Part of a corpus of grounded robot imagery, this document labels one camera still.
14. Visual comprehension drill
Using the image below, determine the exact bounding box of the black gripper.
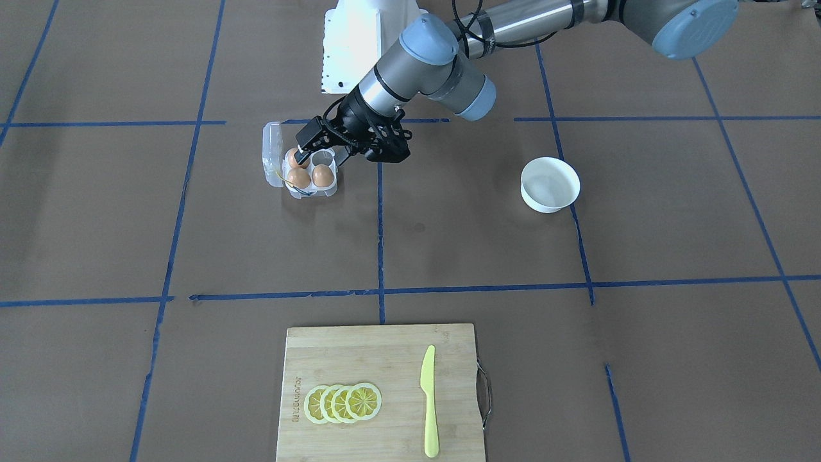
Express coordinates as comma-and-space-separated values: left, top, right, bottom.
295, 90, 411, 166

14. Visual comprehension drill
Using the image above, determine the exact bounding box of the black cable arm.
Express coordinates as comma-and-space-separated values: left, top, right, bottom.
449, 0, 565, 58

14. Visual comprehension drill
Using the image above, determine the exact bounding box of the lemon slice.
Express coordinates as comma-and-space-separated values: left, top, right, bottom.
303, 385, 329, 425
329, 385, 360, 424
345, 382, 382, 422
319, 385, 343, 424

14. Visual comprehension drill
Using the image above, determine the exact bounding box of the yellow plastic knife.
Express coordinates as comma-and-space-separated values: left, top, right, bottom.
419, 345, 440, 459

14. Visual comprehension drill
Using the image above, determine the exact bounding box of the wooden cutting board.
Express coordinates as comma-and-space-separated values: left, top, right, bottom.
275, 323, 487, 461

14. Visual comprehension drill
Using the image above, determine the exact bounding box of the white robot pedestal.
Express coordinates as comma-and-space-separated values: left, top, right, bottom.
321, 1, 428, 94

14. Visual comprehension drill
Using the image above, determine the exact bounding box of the brown egg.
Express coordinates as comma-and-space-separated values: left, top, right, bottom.
286, 167, 312, 189
312, 164, 336, 188
285, 147, 310, 169

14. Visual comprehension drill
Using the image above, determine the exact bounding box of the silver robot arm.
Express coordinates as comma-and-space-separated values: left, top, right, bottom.
295, 1, 739, 164

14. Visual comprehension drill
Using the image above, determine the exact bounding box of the clear plastic egg box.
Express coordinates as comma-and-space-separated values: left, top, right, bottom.
262, 122, 339, 199

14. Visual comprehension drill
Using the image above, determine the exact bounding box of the white bowl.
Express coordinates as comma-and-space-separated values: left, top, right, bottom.
520, 157, 581, 214

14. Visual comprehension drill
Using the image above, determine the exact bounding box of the brown egg in box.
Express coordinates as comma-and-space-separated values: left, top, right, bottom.
285, 147, 310, 169
286, 167, 312, 189

